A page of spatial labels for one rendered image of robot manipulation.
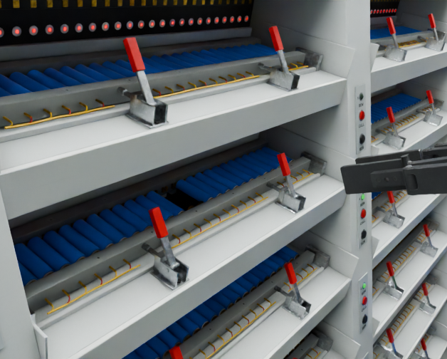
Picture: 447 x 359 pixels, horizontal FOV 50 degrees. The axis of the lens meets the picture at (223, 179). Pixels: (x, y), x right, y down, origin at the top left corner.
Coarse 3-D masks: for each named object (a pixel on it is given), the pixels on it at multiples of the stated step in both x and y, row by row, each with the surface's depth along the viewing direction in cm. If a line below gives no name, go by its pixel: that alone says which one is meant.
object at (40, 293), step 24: (240, 192) 72; (264, 192) 78; (192, 216) 65; (216, 216) 68; (144, 240) 58; (72, 264) 52; (96, 264) 53; (120, 264) 56; (24, 288) 48; (48, 288) 49; (72, 288) 52; (96, 288) 52; (48, 312) 48
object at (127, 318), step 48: (288, 144) 92; (96, 192) 65; (336, 192) 83; (192, 240) 64; (240, 240) 66; (288, 240) 74; (144, 288) 54; (192, 288) 57; (48, 336) 46; (96, 336) 47; (144, 336) 53
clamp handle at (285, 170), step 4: (284, 152) 74; (280, 156) 74; (284, 156) 74; (280, 160) 74; (284, 160) 74; (280, 164) 74; (284, 164) 74; (284, 168) 74; (288, 168) 74; (284, 172) 74; (288, 172) 74; (288, 176) 74; (288, 180) 74; (288, 184) 74; (292, 184) 75; (288, 188) 74; (292, 188) 75; (292, 192) 74; (292, 196) 74
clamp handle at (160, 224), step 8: (152, 208) 55; (152, 216) 55; (160, 216) 55; (160, 224) 55; (160, 232) 55; (160, 240) 55; (168, 240) 56; (168, 248) 55; (168, 256) 55; (168, 264) 55
